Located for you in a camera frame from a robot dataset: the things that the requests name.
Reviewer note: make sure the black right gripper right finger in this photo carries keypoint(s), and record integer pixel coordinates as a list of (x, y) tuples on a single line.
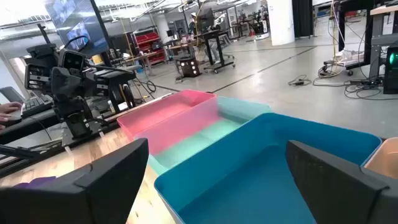
[(335, 199)]

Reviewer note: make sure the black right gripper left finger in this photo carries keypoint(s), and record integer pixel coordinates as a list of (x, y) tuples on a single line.
[(77, 202)]

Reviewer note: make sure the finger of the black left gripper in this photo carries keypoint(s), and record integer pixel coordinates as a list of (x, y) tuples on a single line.
[(59, 82), (74, 81)]

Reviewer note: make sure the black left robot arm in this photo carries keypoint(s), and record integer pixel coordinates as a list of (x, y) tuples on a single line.
[(116, 79)]

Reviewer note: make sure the black keyboard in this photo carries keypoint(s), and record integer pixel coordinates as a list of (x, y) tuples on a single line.
[(35, 105)]

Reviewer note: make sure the person's hand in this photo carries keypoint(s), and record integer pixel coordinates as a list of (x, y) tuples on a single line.
[(7, 109)]

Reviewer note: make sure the purple folded cloth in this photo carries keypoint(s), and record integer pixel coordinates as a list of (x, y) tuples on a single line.
[(37, 182)]

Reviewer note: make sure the black side desk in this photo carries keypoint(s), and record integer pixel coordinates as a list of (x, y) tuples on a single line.
[(28, 127)]

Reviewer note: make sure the large black monitor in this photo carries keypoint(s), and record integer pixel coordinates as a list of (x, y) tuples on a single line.
[(74, 21)]

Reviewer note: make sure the orange plastic bin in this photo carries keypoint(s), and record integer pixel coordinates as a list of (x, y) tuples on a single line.
[(387, 158)]

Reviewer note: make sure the red storage bin shelf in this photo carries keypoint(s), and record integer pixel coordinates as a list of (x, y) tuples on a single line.
[(149, 40)]

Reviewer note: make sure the pink plastic bin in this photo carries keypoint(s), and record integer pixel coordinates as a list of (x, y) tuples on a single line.
[(161, 121)]

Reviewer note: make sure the blue plastic bin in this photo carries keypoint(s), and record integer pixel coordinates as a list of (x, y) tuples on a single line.
[(236, 180)]

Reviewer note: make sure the black cart with lights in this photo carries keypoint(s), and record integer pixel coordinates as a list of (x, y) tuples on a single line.
[(189, 67)]

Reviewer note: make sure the black power strip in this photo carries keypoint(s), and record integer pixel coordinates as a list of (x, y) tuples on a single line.
[(367, 82)]

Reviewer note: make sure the black computer tower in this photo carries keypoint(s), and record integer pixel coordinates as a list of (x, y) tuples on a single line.
[(391, 74)]

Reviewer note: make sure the teal plastic bin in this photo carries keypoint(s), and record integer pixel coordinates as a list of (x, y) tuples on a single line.
[(199, 140)]

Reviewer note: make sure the black standing desk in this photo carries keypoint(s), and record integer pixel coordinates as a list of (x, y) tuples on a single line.
[(214, 34)]

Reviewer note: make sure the grey workbench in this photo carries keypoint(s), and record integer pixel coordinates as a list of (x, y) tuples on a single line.
[(377, 46)]

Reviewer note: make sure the black curtain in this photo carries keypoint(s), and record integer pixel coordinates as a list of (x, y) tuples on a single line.
[(301, 18)]

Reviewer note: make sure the white building pillar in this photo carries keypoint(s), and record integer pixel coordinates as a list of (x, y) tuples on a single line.
[(280, 21)]

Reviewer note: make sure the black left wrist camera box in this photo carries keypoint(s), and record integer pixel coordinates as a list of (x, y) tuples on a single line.
[(73, 60)]

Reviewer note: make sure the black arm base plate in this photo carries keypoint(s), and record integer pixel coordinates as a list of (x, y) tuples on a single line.
[(90, 134)]

